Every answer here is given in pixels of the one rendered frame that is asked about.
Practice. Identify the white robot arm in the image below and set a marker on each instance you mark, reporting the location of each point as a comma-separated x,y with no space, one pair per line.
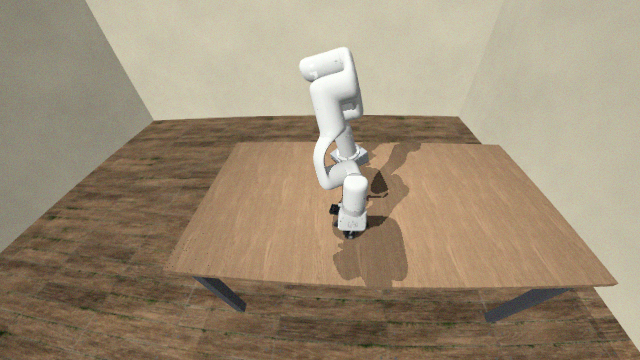
327,93

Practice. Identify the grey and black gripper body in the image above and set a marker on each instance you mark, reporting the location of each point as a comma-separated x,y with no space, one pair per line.
345,222

